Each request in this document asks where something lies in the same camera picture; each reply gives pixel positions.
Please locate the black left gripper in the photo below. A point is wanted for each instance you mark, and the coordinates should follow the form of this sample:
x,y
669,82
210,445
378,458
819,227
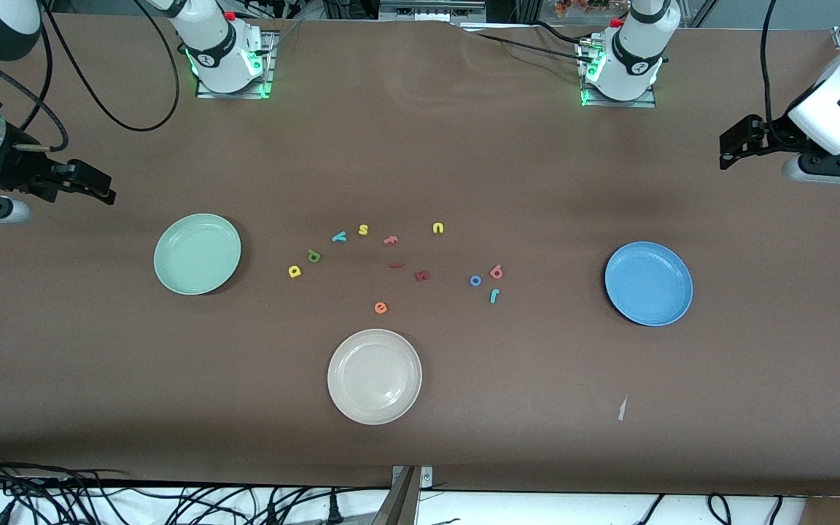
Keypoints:
x,y
770,138

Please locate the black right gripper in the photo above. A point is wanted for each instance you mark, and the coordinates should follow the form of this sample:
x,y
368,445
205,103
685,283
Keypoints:
x,y
13,172

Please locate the teal letter y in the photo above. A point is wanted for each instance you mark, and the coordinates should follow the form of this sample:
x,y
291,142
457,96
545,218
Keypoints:
x,y
339,235

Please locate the pink letter b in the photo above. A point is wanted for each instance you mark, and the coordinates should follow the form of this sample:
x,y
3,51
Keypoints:
x,y
498,267

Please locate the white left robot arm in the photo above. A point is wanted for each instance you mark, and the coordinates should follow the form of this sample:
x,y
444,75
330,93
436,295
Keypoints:
x,y
635,51

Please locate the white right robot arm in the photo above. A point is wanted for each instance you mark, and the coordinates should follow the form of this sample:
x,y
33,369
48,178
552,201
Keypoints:
x,y
216,44

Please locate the pale green plate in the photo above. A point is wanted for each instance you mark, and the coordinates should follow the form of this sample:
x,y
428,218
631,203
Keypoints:
x,y
197,255

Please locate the brown table cover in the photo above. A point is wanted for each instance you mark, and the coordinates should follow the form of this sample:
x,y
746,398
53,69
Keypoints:
x,y
99,350

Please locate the blue plate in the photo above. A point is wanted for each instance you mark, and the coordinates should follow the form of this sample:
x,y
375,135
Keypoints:
x,y
650,284

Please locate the orange flowers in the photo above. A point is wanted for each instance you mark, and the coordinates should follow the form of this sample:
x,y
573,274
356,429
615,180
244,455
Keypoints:
x,y
580,7

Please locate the small grey paper scrap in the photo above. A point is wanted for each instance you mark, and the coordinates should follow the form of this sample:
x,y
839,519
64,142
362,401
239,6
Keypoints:
x,y
622,408

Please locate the grey power strip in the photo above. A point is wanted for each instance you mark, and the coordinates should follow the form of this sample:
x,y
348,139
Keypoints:
x,y
431,11

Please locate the beige plate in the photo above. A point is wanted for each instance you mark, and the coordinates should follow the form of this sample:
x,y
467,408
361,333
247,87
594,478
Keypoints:
x,y
375,377

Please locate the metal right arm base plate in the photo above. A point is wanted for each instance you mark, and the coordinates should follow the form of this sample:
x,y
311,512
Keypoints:
x,y
268,76

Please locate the metal table edge bracket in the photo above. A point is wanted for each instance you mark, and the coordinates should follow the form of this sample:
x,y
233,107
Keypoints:
x,y
426,477

